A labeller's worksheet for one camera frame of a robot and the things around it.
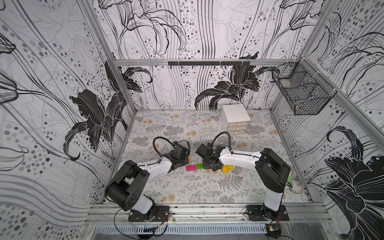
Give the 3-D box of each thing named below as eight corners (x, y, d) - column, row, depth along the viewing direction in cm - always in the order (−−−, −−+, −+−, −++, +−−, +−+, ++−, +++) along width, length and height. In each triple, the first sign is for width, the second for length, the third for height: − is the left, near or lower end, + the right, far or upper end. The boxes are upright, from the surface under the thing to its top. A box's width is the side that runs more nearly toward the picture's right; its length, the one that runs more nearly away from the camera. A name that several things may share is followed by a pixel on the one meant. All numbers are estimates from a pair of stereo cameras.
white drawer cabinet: (222, 135, 105) (225, 122, 94) (218, 107, 123) (221, 94, 112) (245, 135, 105) (251, 122, 94) (238, 107, 123) (242, 94, 112)
